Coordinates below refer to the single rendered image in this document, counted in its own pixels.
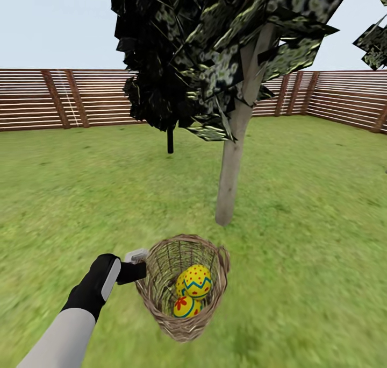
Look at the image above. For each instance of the easter egg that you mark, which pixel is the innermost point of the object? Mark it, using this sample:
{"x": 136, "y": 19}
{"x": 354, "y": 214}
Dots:
{"x": 197, "y": 281}
{"x": 180, "y": 289}
{"x": 185, "y": 306}

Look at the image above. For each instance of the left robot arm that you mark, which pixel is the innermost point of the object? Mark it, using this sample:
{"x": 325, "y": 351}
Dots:
{"x": 65, "y": 342}

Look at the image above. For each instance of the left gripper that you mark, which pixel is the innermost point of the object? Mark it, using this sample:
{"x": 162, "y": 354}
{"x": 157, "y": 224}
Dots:
{"x": 135, "y": 272}

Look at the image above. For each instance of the wicker basket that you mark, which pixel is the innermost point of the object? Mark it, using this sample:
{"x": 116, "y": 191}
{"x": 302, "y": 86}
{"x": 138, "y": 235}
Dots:
{"x": 155, "y": 289}

